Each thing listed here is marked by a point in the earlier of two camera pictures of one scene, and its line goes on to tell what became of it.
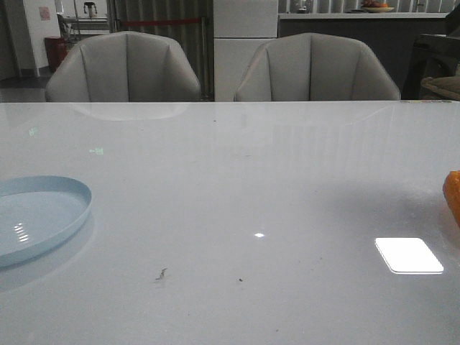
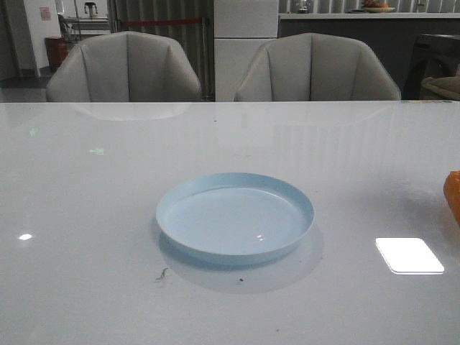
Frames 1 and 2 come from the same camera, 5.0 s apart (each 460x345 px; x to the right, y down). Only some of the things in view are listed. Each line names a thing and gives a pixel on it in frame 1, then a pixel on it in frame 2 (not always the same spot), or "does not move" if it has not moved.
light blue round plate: [37, 212] → [233, 218]
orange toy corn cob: [451, 191] does not move
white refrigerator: [241, 27] does not move
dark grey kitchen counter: [394, 36] does not move
